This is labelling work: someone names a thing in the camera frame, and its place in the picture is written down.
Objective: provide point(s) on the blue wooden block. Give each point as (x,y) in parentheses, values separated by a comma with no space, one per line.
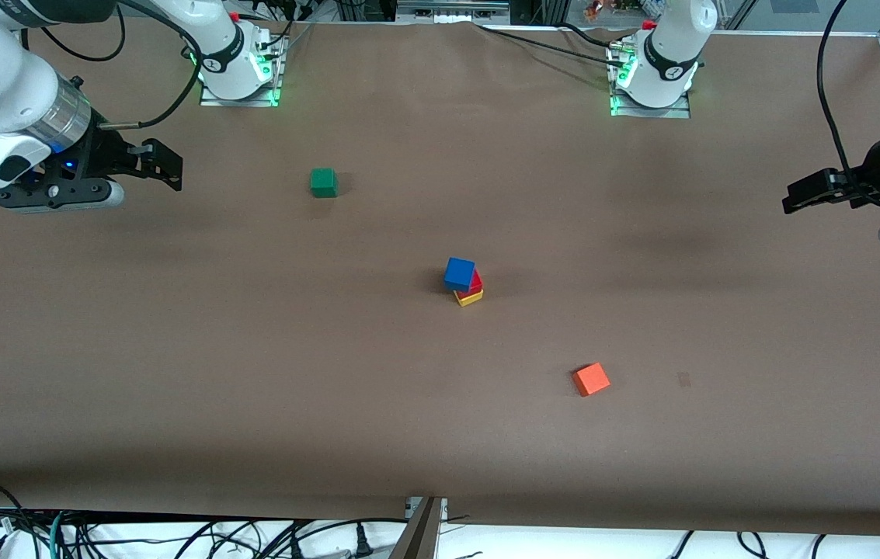
(459,274)

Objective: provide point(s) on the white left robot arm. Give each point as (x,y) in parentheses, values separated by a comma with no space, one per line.
(669,46)

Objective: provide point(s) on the metal table edge bracket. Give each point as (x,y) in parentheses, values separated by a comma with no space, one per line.
(411,506)

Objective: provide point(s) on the grey power strip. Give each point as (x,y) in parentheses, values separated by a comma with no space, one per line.
(451,12)

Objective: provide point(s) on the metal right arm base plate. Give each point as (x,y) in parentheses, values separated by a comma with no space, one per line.
(253,102)

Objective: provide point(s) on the black power plug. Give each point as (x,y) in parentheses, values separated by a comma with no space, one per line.
(364,543)

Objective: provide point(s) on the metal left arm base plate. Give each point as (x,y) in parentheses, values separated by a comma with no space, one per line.
(673,112)

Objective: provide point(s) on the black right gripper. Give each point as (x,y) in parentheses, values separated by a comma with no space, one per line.
(104,151)

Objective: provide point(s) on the orange wooden block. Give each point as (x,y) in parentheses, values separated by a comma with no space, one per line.
(591,380)

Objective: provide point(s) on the grey slanted post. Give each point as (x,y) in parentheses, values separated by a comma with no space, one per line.
(418,539)

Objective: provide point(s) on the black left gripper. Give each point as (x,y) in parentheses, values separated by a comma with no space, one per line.
(877,171)

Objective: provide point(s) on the yellow wooden block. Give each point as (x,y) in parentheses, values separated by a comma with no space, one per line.
(472,299)

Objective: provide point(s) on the green wooden block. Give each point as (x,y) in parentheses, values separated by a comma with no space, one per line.
(323,183)

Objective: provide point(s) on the red wooden block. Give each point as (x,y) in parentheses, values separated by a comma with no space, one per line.
(475,284)

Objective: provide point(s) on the brown table cover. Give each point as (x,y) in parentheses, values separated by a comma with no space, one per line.
(440,435)

